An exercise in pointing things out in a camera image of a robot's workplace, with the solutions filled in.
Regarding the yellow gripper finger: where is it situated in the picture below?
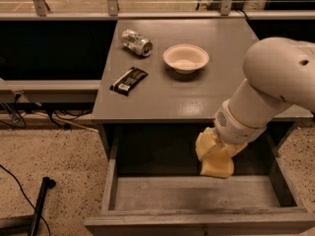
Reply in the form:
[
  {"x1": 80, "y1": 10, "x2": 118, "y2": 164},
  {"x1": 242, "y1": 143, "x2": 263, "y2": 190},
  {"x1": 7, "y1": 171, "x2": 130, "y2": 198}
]
[
  {"x1": 226, "y1": 143, "x2": 247, "y2": 157},
  {"x1": 195, "y1": 127, "x2": 220, "y2": 161}
]

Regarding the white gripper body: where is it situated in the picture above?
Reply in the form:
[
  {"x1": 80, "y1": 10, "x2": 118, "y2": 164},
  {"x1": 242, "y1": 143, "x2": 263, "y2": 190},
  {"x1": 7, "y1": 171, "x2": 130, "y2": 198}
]
[{"x1": 214, "y1": 100, "x2": 267, "y2": 145}]

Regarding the yellow sponge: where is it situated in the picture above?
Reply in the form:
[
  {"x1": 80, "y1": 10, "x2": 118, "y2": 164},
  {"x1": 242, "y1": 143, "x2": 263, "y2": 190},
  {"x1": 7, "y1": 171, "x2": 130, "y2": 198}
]
[{"x1": 201, "y1": 147, "x2": 234, "y2": 178}]

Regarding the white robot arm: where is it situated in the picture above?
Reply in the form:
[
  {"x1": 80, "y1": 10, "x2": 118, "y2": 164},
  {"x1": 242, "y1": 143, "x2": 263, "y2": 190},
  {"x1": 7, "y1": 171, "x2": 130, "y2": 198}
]
[{"x1": 195, "y1": 37, "x2": 315, "y2": 160}]

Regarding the grey cabinet counter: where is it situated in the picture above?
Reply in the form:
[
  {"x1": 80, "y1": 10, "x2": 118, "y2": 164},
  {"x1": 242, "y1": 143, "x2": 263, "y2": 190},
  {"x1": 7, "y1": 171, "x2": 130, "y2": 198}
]
[{"x1": 91, "y1": 18, "x2": 314, "y2": 159}]

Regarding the grey open top drawer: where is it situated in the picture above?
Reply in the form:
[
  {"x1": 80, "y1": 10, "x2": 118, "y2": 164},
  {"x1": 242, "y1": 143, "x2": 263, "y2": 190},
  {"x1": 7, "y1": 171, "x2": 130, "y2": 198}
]
[{"x1": 85, "y1": 125, "x2": 315, "y2": 236}]

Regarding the white paper bowl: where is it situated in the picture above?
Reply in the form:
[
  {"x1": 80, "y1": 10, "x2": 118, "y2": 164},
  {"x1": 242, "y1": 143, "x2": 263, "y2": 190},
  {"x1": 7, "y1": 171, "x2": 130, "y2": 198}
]
[{"x1": 163, "y1": 44, "x2": 210, "y2": 74}]

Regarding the black snack bar wrapper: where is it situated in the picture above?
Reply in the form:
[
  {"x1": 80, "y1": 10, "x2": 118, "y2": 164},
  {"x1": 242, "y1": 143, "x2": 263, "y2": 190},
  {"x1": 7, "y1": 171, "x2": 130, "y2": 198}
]
[{"x1": 109, "y1": 67, "x2": 148, "y2": 96}]

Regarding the crushed silver soda can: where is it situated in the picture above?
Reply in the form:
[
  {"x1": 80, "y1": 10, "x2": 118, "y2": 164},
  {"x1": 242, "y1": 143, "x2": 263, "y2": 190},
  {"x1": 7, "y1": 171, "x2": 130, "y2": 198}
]
[{"x1": 121, "y1": 29, "x2": 153, "y2": 57}]

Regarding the black tripod leg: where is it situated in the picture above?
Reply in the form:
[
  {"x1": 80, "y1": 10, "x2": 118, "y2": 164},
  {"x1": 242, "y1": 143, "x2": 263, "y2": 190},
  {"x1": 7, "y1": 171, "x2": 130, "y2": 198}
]
[{"x1": 28, "y1": 177, "x2": 56, "y2": 236}]

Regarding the black floor cable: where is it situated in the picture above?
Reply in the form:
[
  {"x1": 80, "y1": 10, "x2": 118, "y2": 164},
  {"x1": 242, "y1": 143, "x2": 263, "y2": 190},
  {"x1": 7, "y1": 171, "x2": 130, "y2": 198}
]
[{"x1": 0, "y1": 164, "x2": 52, "y2": 236}]

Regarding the grey metal rail frame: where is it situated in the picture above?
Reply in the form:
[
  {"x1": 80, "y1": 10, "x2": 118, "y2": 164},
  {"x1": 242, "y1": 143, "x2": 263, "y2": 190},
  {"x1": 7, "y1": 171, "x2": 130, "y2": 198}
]
[{"x1": 0, "y1": 0, "x2": 315, "y2": 104}]

